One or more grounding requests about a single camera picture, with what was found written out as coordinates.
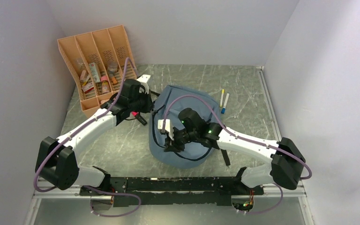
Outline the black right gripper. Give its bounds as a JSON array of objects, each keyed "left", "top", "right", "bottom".
[{"left": 163, "top": 127, "right": 198, "bottom": 153}]

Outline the blue grey student backpack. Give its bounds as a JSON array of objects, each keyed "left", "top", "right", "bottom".
[{"left": 149, "top": 85, "right": 221, "bottom": 169}]

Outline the white marker blue cap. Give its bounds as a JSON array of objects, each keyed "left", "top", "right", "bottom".
[{"left": 221, "top": 93, "right": 230, "bottom": 114}]

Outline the white marker yellow cap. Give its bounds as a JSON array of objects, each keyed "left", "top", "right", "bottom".
[{"left": 219, "top": 89, "right": 225, "bottom": 107}]

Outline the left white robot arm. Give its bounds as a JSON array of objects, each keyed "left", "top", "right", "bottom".
[{"left": 33, "top": 75, "right": 153, "bottom": 195}]

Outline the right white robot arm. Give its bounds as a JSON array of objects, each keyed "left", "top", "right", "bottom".
[{"left": 157, "top": 108, "right": 305, "bottom": 194}]

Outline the pink capped glue bottle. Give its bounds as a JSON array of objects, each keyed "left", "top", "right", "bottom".
[{"left": 101, "top": 75, "right": 111, "bottom": 94}]

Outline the grey round jar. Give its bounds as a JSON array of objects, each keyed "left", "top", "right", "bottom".
[{"left": 107, "top": 61, "right": 118, "bottom": 73}]

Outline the red white small box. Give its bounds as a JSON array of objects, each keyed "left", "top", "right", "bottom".
[{"left": 82, "top": 83, "right": 94, "bottom": 94}]

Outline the peach plastic file organizer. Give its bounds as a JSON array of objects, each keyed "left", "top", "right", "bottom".
[{"left": 57, "top": 25, "right": 137, "bottom": 117}]

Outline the tall white carton box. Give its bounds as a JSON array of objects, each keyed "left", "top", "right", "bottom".
[{"left": 89, "top": 62, "right": 101, "bottom": 83}]

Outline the black mounting base rail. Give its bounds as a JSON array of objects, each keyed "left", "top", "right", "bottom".
[{"left": 80, "top": 175, "right": 264, "bottom": 208}]

